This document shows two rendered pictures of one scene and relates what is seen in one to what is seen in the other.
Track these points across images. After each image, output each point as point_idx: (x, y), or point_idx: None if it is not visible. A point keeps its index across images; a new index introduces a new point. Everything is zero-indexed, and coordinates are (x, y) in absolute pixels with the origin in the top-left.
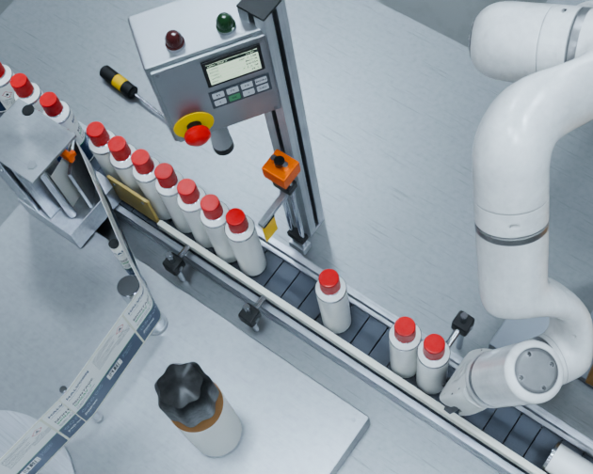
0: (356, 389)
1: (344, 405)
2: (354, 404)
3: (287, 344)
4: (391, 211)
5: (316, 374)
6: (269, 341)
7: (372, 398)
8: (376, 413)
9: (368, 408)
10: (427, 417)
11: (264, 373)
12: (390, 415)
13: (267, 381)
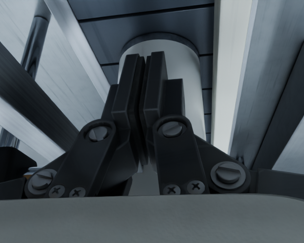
0: (249, 82)
1: None
2: (277, 72)
3: (238, 142)
4: (27, 152)
5: (256, 116)
6: (245, 149)
7: (250, 62)
8: (275, 43)
9: (273, 56)
10: (255, 12)
11: (303, 170)
12: (266, 26)
13: None
